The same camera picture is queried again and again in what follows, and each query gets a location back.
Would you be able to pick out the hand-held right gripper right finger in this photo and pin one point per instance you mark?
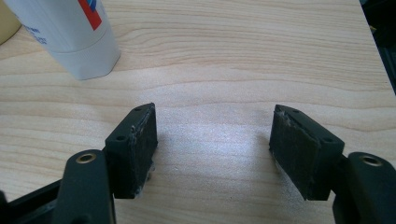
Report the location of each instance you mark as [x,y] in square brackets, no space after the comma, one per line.
[303,155]

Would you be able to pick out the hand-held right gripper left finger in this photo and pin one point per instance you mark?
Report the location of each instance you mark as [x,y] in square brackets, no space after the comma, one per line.
[130,155]

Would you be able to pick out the white tube with red label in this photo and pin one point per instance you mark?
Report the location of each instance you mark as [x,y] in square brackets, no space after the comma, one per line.
[74,37]

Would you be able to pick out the beige round object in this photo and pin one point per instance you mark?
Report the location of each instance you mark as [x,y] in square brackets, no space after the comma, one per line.
[7,23]

